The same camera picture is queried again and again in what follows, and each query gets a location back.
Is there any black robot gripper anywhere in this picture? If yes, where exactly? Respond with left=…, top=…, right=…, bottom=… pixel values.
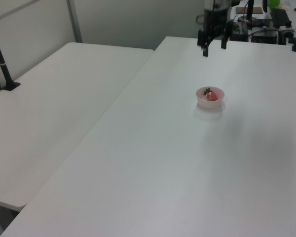
left=197, top=8, right=232, bottom=58

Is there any red toy strawberry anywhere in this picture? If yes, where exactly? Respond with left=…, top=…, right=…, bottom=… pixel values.
left=203, top=87, right=219, bottom=102

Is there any pink plastic bowl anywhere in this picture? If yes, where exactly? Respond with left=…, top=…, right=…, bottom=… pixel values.
left=196, top=86, right=225, bottom=109

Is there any small black box green label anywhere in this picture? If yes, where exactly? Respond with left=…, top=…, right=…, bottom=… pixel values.
left=228, top=21, right=249, bottom=41

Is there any black monitor stand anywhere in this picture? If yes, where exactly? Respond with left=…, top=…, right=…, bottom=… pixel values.
left=237, top=0, right=262, bottom=25

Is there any black equipment box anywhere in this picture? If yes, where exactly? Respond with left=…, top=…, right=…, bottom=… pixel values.
left=251, top=28, right=280, bottom=44

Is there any brown flat board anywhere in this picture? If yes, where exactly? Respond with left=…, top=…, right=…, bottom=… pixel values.
left=235, top=6, right=263, bottom=14

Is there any black keyboard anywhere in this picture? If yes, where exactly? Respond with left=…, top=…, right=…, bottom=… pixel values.
left=270, top=8, right=291, bottom=28

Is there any black camera pole with base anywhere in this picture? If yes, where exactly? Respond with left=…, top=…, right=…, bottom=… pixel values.
left=0, top=19, right=21, bottom=91

